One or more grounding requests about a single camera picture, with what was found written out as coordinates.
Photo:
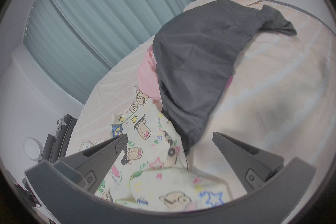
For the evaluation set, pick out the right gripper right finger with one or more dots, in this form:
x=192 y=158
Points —
x=244 y=162

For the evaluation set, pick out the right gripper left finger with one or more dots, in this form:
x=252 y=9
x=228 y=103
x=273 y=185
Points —
x=97 y=162

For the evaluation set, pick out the white printed pyjama top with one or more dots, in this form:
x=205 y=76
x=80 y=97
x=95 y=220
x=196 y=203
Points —
x=147 y=144

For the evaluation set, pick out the bed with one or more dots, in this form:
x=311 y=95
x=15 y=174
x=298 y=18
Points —
x=275 y=86

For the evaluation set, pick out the black slatted furniture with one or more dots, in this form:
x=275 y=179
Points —
x=65 y=133

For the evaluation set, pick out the white round mirror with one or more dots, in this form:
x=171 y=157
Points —
x=32 y=149

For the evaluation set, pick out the purple garment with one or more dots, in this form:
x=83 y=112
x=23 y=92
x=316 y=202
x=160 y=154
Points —
x=230 y=82

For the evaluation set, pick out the pink garment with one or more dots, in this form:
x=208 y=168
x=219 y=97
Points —
x=147 y=78

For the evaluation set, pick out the black garment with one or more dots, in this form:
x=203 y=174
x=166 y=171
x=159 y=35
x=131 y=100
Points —
x=204 y=55

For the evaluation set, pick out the blue-green curtain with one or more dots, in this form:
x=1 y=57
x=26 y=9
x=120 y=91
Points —
x=91 y=20

